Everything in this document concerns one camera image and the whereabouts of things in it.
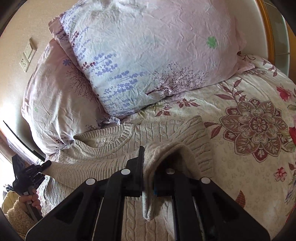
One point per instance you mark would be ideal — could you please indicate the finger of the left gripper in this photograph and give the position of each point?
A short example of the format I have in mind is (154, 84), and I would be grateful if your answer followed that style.
(45, 165)

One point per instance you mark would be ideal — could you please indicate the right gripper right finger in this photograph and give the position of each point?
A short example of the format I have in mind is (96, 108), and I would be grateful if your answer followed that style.
(200, 209)

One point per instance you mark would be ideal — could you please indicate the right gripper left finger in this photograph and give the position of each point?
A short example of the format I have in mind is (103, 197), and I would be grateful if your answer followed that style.
(93, 211)

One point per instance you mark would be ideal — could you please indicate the lavender print pillow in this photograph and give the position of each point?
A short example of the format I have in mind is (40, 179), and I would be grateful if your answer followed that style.
(136, 53)

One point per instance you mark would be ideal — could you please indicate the floral bed quilt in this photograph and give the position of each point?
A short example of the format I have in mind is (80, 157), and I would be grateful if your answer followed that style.
(250, 119)

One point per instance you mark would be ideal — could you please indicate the left fleece sleeve forearm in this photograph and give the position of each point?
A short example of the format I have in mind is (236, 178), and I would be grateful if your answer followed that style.
(15, 214)

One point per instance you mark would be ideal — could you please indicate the wooden cabinet with glass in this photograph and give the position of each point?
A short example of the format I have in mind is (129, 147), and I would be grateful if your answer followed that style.
(280, 37)

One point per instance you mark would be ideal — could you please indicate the person's left hand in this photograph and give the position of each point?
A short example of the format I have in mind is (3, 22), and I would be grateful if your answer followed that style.
(33, 198)

